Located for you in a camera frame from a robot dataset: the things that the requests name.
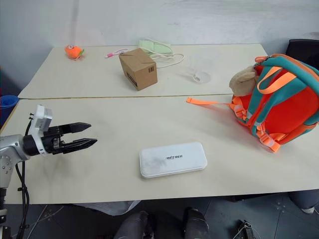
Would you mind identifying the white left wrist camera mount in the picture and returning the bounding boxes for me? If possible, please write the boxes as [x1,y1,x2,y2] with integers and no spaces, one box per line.
[27,104,54,157]

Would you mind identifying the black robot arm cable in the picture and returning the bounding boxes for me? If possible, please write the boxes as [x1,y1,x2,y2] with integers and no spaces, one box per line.
[14,121,34,239]

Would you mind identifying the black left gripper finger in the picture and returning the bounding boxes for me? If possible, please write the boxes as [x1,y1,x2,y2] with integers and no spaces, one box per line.
[62,138,98,154]
[59,122,92,135]

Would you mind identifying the white rectangular case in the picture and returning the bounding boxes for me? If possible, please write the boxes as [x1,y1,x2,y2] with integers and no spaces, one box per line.
[139,141,208,179]

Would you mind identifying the clear plastic cup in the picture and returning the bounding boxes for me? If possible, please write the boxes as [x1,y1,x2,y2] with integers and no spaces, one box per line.
[180,54,218,85]

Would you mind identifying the white cord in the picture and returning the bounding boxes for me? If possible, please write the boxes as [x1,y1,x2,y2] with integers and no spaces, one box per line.
[147,38,185,69]

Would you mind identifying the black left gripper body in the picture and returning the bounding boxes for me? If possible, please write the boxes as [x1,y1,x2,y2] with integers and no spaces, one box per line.
[41,125,66,155]

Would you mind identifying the dark rounded robot leg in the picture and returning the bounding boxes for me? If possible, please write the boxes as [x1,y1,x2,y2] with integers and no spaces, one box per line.
[181,207,209,239]
[113,211,157,239]

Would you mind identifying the black floor device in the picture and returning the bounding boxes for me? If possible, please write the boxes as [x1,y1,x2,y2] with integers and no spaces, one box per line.
[235,219,257,239]

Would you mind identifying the grey rounded object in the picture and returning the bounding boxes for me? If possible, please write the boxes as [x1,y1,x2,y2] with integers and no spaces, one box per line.
[289,190,319,214]

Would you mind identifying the orange plush toy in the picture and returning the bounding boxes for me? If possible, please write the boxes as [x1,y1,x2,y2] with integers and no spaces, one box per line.
[65,44,85,60]

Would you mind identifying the pink toothbrush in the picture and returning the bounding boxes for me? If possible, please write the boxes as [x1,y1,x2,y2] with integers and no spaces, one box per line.
[105,48,129,59]

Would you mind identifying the brown cardboard box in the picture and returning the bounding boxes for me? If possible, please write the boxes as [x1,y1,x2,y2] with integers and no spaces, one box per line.
[118,48,159,91]

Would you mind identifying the black chair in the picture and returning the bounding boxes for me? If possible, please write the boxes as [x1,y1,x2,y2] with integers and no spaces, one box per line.
[285,38,319,67]

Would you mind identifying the orange and teal backpack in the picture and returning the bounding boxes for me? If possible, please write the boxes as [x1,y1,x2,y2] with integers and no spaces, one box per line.
[186,54,319,153]

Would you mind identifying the blue cup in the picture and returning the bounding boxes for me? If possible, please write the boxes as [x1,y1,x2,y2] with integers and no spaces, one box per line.
[0,95,20,120]

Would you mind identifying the light green fabric pouch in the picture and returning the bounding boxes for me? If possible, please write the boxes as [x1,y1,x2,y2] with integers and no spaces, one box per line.
[138,39,173,56]

